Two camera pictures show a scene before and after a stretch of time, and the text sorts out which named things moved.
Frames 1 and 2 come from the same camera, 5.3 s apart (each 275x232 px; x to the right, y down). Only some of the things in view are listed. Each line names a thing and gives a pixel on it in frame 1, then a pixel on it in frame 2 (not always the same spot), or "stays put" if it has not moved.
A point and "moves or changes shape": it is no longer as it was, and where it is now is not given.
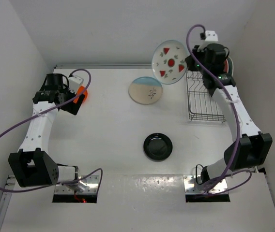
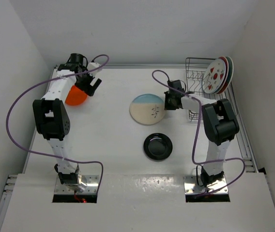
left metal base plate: x=87 y=184 stays put
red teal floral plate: x=231 y=66 stays put
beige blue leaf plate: x=145 y=90 -> x=147 y=109
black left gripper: x=71 y=107 -> x=87 y=88
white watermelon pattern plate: x=169 y=62 moves or changes shape
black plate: x=158 y=147 stays put
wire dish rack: x=203 y=107 stays put
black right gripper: x=191 y=66 -> x=167 y=106
